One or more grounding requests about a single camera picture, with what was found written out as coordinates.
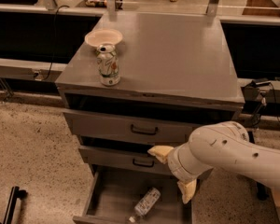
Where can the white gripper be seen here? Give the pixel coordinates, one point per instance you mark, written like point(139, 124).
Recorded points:
point(174, 166)

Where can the clear plastic water bottle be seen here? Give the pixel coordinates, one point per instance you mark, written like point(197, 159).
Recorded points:
point(144, 205)

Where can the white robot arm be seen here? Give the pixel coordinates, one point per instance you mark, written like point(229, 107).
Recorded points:
point(223, 145)

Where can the grey bottom drawer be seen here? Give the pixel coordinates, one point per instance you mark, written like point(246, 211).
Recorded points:
point(115, 193)

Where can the grey drawer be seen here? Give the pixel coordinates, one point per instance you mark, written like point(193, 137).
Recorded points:
point(119, 154)
point(111, 118)
point(115, 193)

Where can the grey middle drawer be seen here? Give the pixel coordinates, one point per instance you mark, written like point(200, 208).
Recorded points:
point(119, 154)

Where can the grey drawer cabinet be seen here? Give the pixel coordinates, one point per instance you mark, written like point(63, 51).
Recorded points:
point(163, 58)

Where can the grey top drawer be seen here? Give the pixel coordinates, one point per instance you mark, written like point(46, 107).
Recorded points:
point(111, 118)

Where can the black power adapter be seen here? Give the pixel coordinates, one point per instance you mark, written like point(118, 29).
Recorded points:
point(260, 82)

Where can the white green soda can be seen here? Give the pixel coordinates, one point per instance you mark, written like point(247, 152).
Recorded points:
point(108, 64)

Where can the white paper bowl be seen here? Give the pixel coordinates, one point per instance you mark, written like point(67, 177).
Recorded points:
point(98, 37)

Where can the black metal leg left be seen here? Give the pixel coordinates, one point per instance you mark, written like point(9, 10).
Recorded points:
point(15, 194)

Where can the black middle drawer handle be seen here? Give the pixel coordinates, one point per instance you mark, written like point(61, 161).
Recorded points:
point(143, 164)

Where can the black drawer handle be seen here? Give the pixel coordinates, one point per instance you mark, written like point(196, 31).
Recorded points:
point(143, 164)
point(143, 131)

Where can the black top drawer handle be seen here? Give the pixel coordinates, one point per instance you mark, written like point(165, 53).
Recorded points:
point(143, 131)

